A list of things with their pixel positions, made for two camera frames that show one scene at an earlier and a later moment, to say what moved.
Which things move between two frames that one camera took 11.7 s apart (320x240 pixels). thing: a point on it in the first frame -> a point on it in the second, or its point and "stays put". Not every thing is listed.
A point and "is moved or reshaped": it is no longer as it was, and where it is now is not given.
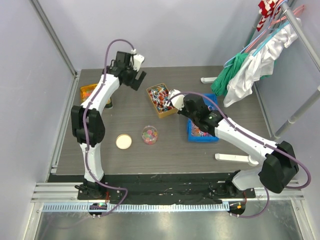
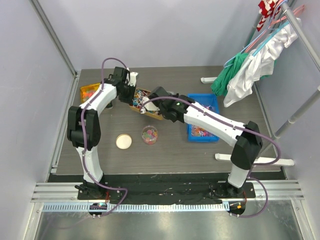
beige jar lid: [123, 141] stays put
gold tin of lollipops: [158, 96] is moved or reshaped
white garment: [262, 62] stays put
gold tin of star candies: [86, 92] stays put
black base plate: [155, 186] stays put
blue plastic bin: [194, 134] stays put
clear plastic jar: [149, 135] stays put
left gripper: [134, 83] -> [129, 100]
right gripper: [182, 112] -> [177, 95]
